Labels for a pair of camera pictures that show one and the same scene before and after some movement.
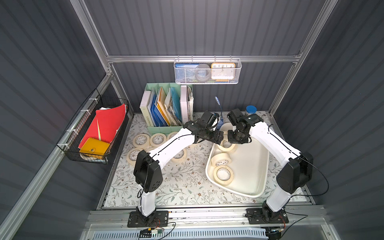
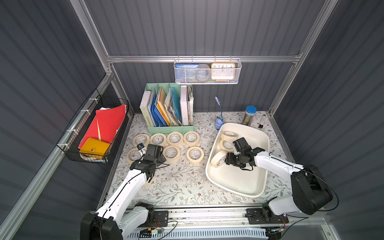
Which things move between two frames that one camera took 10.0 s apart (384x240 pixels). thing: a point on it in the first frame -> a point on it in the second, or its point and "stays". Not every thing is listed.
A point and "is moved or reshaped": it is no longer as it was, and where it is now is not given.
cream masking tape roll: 223,175 -> 195,155
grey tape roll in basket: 203,72 stays
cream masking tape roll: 180,156 is moved or reshaped
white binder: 183,95 stays
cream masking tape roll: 223,148 is moved or reshaped
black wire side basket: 90,135 stays
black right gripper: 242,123 -> 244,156
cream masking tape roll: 157,139 stays
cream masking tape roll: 141,141 stays
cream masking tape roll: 221,159 stays
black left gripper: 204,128 -> 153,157
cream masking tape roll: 171,134 stays
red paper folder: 106,124 stays
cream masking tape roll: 132,154 stays
